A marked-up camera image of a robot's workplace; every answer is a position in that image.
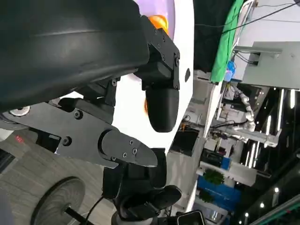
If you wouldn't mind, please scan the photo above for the thin black cable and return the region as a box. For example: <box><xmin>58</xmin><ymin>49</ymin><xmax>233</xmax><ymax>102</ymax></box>
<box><xmin>83</xmin><ymin>194</ymin><xmax>104</xmax><ymax>225</ymax></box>

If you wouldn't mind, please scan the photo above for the green plant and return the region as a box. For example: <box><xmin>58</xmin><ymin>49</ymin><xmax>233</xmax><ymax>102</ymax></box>
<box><xmin>202</xmin><ymin>168</ymin><xmax>225</xmax><ymax>186</ymax></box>
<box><xmin>200</xmin><ymin>190</ymin><xmax>216</xmax><ymax>204</ymax></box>

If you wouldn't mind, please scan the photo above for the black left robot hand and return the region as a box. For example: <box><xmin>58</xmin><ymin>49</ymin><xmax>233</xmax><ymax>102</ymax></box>
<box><xmin>0</xmin><ymin>0</ymin><xmax>181</xmax><ymax>169</ymax></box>

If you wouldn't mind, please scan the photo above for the blue panel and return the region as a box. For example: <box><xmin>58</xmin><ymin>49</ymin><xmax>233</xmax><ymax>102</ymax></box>
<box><xmin>197</xmin><ymin>175</ymin><xmax>242</xmax><ymax>212</ymax></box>

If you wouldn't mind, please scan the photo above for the black round disc base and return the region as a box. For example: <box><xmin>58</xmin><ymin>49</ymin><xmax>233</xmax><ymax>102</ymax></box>
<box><xmin>30</xmin><ymin>176</ymin><xmax>86</xmax><ymax>225</ymax></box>

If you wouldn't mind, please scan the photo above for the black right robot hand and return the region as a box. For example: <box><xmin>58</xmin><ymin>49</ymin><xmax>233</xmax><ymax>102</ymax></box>
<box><xmin>102</xmin><ymin>147</ymin><xmax>183</xmax><ymax>220</ymax></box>

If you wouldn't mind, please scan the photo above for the long black overhead cable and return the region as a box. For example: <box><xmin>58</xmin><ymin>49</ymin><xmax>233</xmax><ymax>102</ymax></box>
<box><xmin>194</xmin><ymin>1</ymin><xmax>300</xmax><ymax>29</ymax></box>

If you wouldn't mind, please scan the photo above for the lilac plate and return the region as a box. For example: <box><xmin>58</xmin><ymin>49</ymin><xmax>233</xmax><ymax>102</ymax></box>
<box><xmin>135</xmin><ymin>0</ymin><xmax>177</xmax><ymax>45</ymax></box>

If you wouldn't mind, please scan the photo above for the black floor box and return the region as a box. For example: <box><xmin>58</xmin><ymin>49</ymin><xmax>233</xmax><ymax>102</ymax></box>
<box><xmin>170</xmin><ymin>129</ymin><xmax>200</xmax><ymax>157</ymax></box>

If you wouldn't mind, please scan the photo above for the grey machine cabinet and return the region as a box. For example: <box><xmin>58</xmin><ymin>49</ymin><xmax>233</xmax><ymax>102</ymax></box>
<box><xmin>233</xmin><ymin>41</ymin><xmax>300</xmax><ymax>90</ymax></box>

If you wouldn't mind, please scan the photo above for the orange white toy bread roll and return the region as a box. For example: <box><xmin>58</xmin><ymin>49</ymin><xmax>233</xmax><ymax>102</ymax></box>
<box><xmin>147</xmin><ymin>14</ymin><xmax>170</xmax><ymax>35</ymax></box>
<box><xmin>143</xmin><ymin>97</ymin><xmax>150</xmax><ymax>117</ymax></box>

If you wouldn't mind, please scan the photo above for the black curtain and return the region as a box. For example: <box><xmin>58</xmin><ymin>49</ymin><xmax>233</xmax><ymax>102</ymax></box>
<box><xmin>192</xmin><ymin>0</ymin><xmax>236</xmax><ymax>74</ymax></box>

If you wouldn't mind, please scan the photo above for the green cloth backdrop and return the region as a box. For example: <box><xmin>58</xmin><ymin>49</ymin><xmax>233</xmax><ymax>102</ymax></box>
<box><xmin>210</xmin><ymin>0</ymin><xmax>246</xmax><ymax>85</ymax></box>

